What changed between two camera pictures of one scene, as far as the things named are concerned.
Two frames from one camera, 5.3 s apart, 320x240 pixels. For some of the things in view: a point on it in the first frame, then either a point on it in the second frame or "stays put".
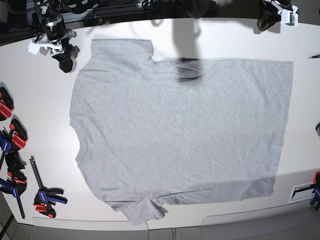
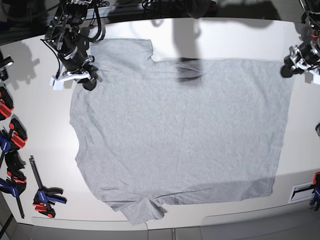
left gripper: (267, 20) to (303, 56)
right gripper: (56, 35) to (74, 64)
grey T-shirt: (157, 132) stays put
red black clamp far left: (6, 104) stays put
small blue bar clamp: (47, 196) stays put
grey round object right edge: (317, 128) stays put
